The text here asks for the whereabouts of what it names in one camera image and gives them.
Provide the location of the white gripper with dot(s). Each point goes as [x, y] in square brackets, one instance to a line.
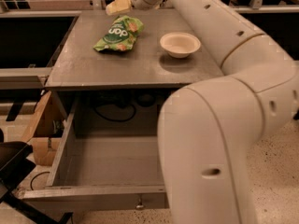
[120, 6]

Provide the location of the green rice chip bag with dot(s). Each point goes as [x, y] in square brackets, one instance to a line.
[122, 34]

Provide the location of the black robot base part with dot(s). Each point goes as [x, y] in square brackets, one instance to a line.
[14, 167]

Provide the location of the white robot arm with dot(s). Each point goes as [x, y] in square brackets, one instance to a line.
[205, 129]

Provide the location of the open grey top drawer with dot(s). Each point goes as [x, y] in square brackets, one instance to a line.
[107, 159]

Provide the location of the metal drawer knob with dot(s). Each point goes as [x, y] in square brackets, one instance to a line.
[140, 205]

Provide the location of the grey cabinet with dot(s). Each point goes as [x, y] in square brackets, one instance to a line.
[80, 68]

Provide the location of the white paper bowl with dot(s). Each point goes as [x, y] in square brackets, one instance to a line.
[180, 45]

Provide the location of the cardboard box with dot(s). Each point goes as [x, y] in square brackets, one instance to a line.
[43, 131]

